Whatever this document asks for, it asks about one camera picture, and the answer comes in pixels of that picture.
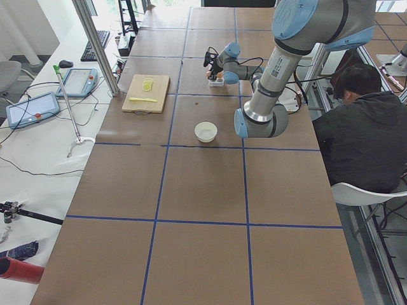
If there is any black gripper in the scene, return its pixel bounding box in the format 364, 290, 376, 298
209, 57, 223, 81

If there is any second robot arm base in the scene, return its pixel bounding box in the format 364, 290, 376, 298
376, 44, 406, 76

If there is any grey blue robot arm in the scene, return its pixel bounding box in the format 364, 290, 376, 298
203, 1, 376, 138

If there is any clear plastic egg box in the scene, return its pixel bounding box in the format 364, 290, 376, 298
208, 72, 224, 87

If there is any black box on table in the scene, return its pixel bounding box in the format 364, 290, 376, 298
117, 32, 136, 57

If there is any bamboo cutting board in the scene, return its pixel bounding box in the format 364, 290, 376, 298
121, 74, 170, 113

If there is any white round bowl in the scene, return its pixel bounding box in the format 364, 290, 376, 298
194, 121, 217, 143

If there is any yellow plastic knife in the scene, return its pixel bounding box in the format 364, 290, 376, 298
129, 97, 158, 102

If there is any black keyboard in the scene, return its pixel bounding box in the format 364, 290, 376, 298
79, 30, 111, 62

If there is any far blue teach pendant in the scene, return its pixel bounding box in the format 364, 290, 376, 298
62, 68, 98, 98

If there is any blue teach pendant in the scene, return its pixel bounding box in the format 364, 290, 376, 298
62, 68, 98, 98
6, 92, 60, 129

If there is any grabber reach stick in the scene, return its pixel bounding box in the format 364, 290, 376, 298
53, 65, 95, 158

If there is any black computer mouse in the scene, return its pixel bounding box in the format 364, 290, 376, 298
59, 60, 74, 69

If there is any person in black jacket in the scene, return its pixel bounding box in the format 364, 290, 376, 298
313, 64, 406, 193

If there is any white chair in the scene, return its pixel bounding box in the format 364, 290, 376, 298
331, 181, 407, 239

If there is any near blue teach pendant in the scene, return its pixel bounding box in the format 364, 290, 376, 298
6, 92, 60, 129

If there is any grey office chair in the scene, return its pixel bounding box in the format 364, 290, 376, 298
0, 61, 22, 95

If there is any black tripod rod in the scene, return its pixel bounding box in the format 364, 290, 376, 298
0, 201, 64, 225

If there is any dark blue cloth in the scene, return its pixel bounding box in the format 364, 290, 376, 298
1, 241, 39, 261

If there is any red cylinder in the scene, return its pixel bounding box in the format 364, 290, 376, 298
1, 257, 45, 284

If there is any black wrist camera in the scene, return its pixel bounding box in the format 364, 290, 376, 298
203, 51, 213, 67

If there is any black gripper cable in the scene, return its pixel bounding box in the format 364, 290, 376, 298
205, 46, 338, 115

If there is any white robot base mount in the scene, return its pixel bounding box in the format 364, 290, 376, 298
278, 84, 301, 113

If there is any aluminium frame post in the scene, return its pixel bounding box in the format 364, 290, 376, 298
72, 0, 120, 97

